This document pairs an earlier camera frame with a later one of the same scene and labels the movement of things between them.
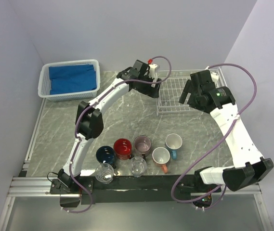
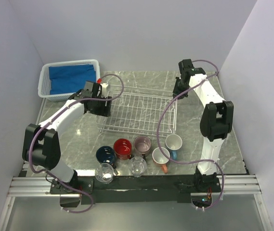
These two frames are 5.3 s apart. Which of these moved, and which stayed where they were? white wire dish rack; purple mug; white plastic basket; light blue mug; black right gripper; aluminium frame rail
Moved: black right gripper; white wire dish rack
Stayed: aluminium frame rail; purple mug; white plastic basket; light blue mug
